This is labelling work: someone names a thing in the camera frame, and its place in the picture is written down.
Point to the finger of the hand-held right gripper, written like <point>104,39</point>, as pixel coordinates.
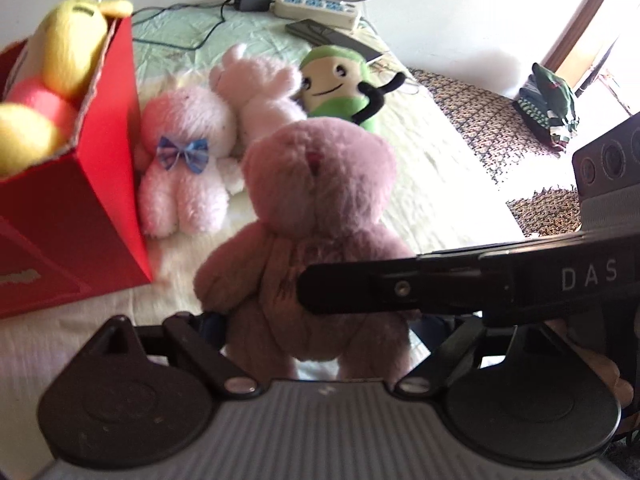
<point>380,287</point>

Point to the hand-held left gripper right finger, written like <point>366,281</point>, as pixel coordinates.
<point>430,335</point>

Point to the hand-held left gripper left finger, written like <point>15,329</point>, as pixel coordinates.
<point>212,329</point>

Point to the mauve teddy bear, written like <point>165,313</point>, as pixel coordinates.
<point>320,175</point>

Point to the red cardboard box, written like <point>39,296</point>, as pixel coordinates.
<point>100,210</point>

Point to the light pink plush blue bow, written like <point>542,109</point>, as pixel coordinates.
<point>185,115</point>

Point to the green plush toy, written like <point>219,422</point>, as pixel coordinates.
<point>332,76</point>

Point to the yellow and pink plush toy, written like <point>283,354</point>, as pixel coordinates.
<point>65,55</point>

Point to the person's right hand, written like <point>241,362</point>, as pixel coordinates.
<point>607,367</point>

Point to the folded green clothes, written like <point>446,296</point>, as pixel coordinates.
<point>550,105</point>

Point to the brown patterned blanket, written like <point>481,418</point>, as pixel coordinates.
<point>480,120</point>

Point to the pink bunny plush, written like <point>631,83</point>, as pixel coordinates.
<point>260,90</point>

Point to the black smartphone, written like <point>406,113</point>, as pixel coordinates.
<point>325,33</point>

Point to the white power strip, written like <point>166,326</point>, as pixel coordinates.
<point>312,7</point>

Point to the black power adapter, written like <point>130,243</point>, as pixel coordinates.
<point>254,0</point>

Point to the wooden door frame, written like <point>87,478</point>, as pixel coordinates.
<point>575,25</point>

